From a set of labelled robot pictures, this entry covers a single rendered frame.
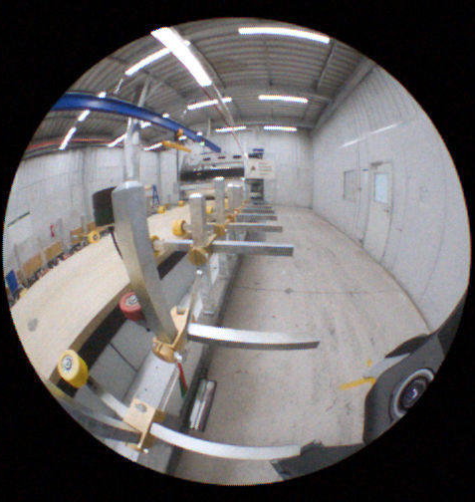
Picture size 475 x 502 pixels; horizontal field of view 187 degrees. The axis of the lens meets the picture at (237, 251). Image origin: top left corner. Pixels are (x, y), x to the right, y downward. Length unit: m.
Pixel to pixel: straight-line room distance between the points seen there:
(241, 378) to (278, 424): 0.46
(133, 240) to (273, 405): 1.13
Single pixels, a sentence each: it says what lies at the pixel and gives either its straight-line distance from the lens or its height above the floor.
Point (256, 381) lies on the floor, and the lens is 1.19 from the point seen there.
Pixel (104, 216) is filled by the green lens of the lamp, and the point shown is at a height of 1.11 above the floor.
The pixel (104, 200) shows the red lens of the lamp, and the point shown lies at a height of 1.13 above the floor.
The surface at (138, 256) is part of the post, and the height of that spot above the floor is 1.05.
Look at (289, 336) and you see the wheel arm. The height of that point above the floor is 0.86.
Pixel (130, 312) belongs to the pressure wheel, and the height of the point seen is 0.90.
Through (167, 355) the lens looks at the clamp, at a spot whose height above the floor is 0.86.
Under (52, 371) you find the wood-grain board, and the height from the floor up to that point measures 0.90.
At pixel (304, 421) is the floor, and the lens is 1.19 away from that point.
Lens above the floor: 1.12
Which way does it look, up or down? 23 degrees down
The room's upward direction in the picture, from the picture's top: 1 degrees counter-clockwise
